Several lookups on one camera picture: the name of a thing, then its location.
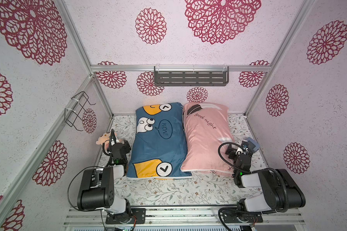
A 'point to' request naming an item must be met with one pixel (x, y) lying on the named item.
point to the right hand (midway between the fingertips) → (239, 144)
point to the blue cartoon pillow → (158, 149)
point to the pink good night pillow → (207, 127)
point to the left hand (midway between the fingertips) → (119, 143)
